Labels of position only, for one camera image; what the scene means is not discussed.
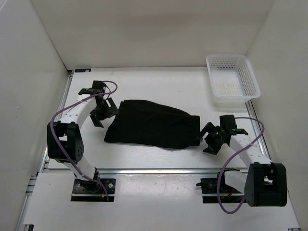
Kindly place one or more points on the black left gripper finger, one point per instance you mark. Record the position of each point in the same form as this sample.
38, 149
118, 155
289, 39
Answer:
111, 105
96, 121

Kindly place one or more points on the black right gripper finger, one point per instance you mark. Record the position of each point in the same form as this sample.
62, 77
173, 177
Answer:
206, 129
212, 149

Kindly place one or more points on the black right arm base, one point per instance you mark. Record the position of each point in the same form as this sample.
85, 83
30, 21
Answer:
228, 194

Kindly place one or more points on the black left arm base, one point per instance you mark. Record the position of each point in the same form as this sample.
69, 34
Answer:
88, 191

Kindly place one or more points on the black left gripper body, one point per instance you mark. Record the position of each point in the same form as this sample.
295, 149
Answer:
100, 111

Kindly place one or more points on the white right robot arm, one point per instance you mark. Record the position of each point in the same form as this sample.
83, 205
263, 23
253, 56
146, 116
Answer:
265, 184

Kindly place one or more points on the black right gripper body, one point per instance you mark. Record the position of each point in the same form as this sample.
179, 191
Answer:
214, 136

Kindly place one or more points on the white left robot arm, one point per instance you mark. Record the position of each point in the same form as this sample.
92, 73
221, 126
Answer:
65, 144

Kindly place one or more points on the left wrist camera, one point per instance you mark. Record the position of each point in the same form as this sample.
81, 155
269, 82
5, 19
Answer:
99, 85

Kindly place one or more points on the white perforated plastic basket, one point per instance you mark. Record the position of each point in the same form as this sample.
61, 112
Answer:
232, 79

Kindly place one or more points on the black shorts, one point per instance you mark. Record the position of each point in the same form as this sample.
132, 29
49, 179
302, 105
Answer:
147, 123

